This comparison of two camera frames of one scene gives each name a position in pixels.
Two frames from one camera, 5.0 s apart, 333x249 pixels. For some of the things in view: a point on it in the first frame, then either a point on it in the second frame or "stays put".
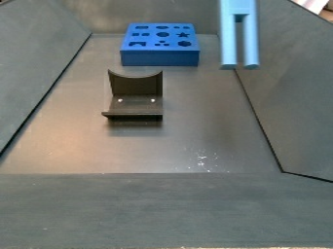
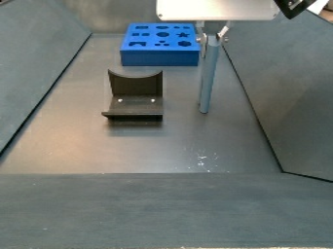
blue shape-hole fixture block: x=160 y=44 stays put
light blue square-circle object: x=238 y=11 to x=210 y=63
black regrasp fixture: x=136 y=98 stays put
